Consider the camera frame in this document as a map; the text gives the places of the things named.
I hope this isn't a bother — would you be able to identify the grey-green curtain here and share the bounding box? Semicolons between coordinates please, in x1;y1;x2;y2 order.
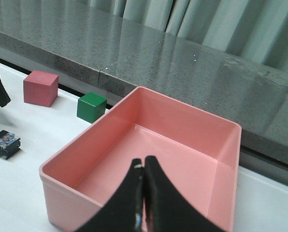
88;0;288;72

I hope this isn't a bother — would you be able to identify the right green cube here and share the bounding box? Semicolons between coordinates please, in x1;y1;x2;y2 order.
77;92;107;123

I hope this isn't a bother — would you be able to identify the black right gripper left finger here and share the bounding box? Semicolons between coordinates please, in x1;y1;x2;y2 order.
77;159;144;232

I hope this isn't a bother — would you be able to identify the grey stone ledge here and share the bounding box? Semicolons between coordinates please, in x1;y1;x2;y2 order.
0;0;288;164

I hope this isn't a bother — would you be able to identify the yellow push button switch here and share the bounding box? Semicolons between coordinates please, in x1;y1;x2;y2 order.
0;130;21;160

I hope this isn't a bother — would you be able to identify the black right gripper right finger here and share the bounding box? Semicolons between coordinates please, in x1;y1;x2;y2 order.
144;156;223;232

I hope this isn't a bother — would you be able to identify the pink cube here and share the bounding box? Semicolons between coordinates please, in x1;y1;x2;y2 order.
23;70;59;107

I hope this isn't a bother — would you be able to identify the pink plastic bin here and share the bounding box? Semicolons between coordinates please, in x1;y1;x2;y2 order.
39;87;242;232

